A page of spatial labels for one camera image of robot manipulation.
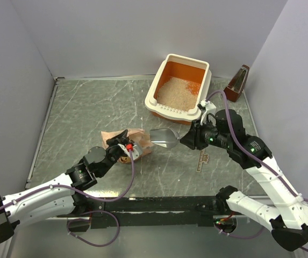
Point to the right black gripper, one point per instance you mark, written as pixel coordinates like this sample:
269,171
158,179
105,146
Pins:
193,138

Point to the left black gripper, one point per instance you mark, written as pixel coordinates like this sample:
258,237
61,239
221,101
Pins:
122,138

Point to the peach cat litter bag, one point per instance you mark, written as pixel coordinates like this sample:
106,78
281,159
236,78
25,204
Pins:
134,138

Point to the metal litter scoop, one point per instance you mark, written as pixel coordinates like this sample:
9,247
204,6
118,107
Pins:
164,137

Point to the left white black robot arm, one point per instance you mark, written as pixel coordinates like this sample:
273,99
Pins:
63,194

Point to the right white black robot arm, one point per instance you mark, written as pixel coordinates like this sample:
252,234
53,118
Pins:
287,219

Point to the beige litter granules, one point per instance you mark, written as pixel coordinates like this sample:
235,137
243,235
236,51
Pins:
178,94

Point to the white orange litter box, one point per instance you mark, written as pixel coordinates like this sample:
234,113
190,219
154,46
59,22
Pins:
185,68

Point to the brown wooden metronome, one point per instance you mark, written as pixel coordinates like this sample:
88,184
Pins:
237,84

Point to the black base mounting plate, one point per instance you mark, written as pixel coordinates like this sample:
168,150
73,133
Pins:
157,211

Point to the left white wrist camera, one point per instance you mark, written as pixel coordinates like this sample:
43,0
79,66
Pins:
131,150

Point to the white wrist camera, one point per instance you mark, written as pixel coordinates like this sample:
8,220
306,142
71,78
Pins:
207,109
131,150

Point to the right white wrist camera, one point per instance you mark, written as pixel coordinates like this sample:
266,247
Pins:
207,109

